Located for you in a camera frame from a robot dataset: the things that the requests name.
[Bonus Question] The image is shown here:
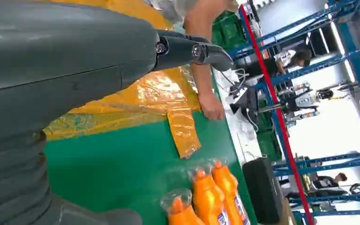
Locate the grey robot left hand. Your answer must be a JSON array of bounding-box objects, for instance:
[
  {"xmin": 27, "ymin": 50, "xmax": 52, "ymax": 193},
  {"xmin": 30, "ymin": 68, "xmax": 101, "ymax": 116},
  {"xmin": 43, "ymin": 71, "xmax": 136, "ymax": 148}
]
[{"xmin": 0, "ymin": 0, "xmax": 234, "ymax": 225}]

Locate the person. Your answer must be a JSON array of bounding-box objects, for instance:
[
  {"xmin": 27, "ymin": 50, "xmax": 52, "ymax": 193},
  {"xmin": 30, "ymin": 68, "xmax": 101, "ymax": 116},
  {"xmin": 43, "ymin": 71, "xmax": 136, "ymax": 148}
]
[
  {"xmin": 273, "ymin": 48, "xmax": 313, "ymax": 77},
  {"xmin": 311, "ymin": 172, "xmax": 349, "ymax": 191},
  {"xmin": 142, "ymin": 0, "xmax": 201, "ymax": 27}
]

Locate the red metal bar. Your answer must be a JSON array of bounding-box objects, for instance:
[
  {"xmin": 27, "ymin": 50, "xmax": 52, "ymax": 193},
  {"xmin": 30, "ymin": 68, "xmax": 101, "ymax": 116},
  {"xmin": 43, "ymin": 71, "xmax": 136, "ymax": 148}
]
[{"xmin": 238, "ymin": 4, "xmax": 316, "ymax": 225}]

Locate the green plastic crate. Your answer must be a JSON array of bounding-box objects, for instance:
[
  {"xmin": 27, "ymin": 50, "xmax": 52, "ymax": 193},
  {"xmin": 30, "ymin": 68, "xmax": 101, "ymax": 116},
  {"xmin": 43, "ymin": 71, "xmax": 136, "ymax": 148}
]
[
  {"xmin": 211, "ymin": 11, "xmax": 248, "ymax": 52},
  {"xmin": 256, "ymin": 99, "xmax": 274, "ymax": 133}
]

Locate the person's hand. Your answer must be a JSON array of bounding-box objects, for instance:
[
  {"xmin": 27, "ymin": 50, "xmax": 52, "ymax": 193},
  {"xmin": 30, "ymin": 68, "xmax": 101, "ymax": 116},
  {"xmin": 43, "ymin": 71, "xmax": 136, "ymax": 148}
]
[{"xmin": 197, "ymin": 90, "xmax": 226, "ymax": 121}]

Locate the black box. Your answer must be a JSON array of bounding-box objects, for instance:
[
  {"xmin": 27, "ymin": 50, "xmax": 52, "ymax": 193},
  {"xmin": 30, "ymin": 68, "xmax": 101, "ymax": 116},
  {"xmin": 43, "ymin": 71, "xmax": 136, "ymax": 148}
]
[{"xmin": 242, "ymin": 157, "xmax": 285, "ymax": 225}]

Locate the black device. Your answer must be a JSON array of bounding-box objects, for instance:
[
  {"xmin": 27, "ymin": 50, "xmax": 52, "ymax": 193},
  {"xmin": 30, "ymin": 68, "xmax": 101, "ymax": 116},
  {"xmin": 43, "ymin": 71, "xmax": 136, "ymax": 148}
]
[{"xmin": 229, "ymin": 83, "xmax": 260, "ymax": 126}]

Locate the white cable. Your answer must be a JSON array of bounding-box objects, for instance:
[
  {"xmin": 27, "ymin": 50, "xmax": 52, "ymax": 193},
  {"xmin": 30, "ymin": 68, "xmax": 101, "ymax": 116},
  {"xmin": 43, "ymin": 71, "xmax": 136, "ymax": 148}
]
[{"xmin": 217, "ymin": 67, "xmax": 247, "ymax": 94}]

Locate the orange drink bottle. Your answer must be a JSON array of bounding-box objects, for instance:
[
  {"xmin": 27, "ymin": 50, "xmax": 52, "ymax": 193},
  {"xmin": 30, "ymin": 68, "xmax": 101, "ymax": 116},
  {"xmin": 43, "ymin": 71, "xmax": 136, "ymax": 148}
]
[
  {"xmin": 190, "ymin": 167, "xmax": 231, "ymax": 225},
  {"xmin": 160, "ymin": 187, "xmax": 206, "ymax": 225},
  {"xmin": 211, "ymin": 160, "xmax": 251, "ymax": 225}
]

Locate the green table mat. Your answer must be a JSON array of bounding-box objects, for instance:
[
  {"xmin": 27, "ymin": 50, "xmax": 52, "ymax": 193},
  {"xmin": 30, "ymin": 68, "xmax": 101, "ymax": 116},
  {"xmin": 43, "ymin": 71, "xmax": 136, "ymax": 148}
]
[{"xmin": 43, "ymin": 67, "xmax": 258, "ymax": 225}]

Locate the ribbed grey left arm sleeve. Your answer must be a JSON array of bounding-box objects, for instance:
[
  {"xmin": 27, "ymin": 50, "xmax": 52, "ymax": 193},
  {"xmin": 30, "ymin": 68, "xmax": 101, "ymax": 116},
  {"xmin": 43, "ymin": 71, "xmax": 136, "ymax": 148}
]
[{"xmin": 0, "ymin": 130, "xmax": 54, "ymax": 225}]

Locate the yellow plastic sheet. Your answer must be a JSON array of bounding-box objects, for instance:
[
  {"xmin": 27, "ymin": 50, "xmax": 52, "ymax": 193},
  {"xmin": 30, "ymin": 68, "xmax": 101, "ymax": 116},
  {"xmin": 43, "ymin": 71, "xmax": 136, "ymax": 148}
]
[{"xmin": 43, "ymin": 0, "xmax": 203, "ymax": 159}]

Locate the silver humanoid robot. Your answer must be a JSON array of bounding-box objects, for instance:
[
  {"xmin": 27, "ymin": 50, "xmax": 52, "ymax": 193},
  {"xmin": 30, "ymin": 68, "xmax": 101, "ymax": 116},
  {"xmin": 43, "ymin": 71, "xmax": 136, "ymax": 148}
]
[{"xmin": 278, "ymin": 82, "xmax": 335, "ymax": 126}]

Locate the blue metal rack frame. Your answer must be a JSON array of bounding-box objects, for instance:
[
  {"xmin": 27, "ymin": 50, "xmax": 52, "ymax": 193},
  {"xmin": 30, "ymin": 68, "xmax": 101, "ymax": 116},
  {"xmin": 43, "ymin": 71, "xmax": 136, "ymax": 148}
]
[
  {"xmin": 272, "ymin": 150, "xmax": 360, "ymax": 225},
  {"xmin": 229, "ymin": 0, "xmax": 360, "ymax": 162}
]

